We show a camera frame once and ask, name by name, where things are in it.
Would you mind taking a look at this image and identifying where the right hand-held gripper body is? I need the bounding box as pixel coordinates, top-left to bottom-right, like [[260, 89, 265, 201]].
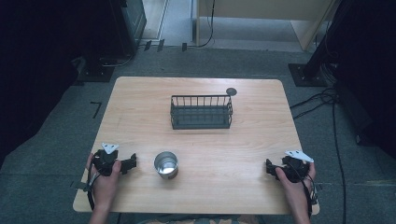
[[280, 149, 315, 184]]

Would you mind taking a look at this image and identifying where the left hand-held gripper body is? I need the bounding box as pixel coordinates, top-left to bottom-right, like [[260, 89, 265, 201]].
[[92, 142, 121, 177]]

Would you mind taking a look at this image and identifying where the silver metal can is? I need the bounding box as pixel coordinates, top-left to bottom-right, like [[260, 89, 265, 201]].
[[153, 150, 180, 180]]

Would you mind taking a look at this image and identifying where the black wire basket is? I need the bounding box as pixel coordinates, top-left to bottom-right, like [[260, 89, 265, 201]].
[[169, 94, 234, 131]]

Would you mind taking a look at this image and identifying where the person's right hand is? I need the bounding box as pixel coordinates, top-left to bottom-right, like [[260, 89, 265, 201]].
[[275, 161, 318, 204]]

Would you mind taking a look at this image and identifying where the person's left hand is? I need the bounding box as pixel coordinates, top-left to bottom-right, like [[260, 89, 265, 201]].
[[86, 152, 122, 204]]

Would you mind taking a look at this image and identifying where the black metal stand base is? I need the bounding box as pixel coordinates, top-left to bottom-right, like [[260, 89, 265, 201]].
[[288, 63, 329, 88], [74, 65, 116, 84]]

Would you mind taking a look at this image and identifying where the person's patterned clothing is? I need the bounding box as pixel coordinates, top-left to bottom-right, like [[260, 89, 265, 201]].
[[136, 214, 260, 224]]

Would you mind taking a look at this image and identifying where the dark curtain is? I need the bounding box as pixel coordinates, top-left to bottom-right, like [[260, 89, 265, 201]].
[[0, 0, 125, 169], [311, 0, 396, 160]]

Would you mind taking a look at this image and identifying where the light wooden cabinet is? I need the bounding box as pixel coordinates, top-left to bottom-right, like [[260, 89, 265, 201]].
[[195, 0, 341, 52]]

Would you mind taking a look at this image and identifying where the right hand-held gripper cable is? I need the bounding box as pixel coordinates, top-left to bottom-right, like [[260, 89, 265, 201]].
[[294, 170, 319, 218]]

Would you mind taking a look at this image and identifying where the hand-held gripper cable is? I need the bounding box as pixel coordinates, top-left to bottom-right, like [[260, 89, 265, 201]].
[[86, 163, 101, 212], [294, 170, 319, 218]]

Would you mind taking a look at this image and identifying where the left hand-held gripper cable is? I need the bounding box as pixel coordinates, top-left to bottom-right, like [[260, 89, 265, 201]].
[[86, 163, 101, 212]]

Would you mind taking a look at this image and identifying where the long black floor cable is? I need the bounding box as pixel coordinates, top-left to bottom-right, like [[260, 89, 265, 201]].
[[331, 100, 347, 224]]

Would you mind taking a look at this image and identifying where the black hanging cable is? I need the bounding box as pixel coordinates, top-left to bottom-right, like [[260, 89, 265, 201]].
[[196, 0, 217, 49]]

